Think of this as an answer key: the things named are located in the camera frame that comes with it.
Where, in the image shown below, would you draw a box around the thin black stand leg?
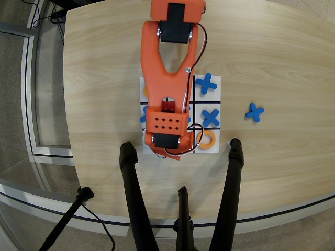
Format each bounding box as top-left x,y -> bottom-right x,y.
38,186 -> 95,251

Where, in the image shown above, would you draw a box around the black cable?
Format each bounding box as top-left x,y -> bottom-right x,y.
81,203 -> 116,251

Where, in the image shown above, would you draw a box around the grey metal frame rail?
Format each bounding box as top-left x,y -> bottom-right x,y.
0,22 -> 76,166

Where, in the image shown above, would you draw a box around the black equipment base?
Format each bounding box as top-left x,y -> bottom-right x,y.
49,0 -> 105,5

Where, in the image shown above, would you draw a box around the thick black tripod leg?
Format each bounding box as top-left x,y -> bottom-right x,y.
208,138 -> 244,251
119,141 -> 160,251

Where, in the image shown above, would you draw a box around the black tripod centre column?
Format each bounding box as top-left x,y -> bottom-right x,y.
172,186 -> 196,251

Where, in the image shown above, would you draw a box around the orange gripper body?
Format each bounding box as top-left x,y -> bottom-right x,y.
144,130 -> 195,161

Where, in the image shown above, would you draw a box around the white tic-tac-toe board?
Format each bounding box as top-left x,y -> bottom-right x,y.
139,75 -> 222,155

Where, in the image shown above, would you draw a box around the black floor cables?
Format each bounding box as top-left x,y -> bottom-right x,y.
30,0 -> 66,37

